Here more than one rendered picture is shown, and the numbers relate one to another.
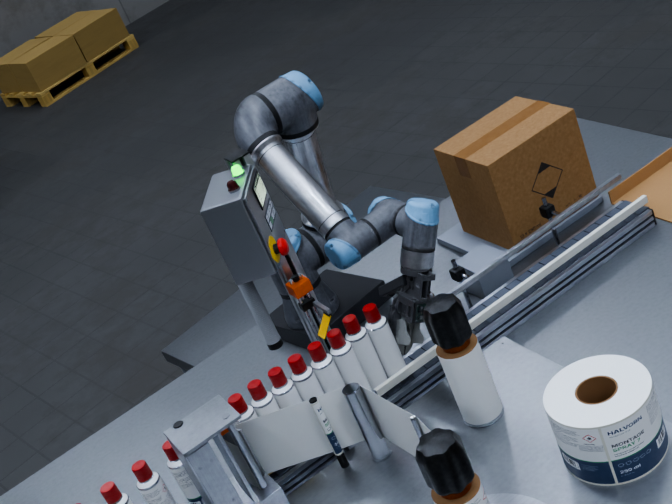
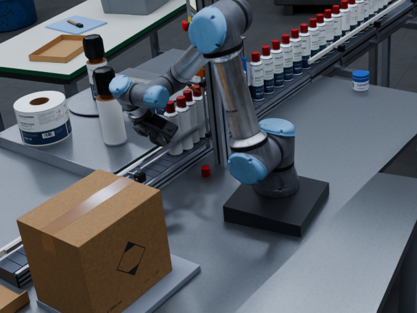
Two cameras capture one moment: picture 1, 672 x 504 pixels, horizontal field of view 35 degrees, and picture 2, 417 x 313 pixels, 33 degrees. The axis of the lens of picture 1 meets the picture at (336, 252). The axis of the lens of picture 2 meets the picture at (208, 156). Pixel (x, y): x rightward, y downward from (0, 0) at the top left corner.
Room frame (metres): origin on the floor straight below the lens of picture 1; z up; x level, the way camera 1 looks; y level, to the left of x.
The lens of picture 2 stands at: (4.05, -1.00, 2.07)
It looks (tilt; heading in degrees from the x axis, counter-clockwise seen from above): 28 degrees down; 151
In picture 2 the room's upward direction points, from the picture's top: 6 degrees counter-clockwise
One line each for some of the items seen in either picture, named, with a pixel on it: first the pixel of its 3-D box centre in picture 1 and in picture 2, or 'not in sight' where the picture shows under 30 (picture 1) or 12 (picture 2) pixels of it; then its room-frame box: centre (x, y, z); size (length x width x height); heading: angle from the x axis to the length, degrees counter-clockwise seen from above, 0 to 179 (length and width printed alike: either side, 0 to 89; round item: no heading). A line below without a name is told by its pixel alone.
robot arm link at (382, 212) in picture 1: (387, 219); (152, 94); (2.16, -0.14, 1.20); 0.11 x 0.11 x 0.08; 25
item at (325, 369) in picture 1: (330, 380); (199, 111); (1.96, 0.13, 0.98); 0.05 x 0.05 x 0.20
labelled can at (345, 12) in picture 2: not in sight; (344, 22); (1.58, 1.17, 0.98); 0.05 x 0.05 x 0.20
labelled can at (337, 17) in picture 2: not in sight; (336, 27); (1.61, 1.10, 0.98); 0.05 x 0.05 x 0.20
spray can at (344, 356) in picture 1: (349, 367); (190, 117); (1.98, 0.08, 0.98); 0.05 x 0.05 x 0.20
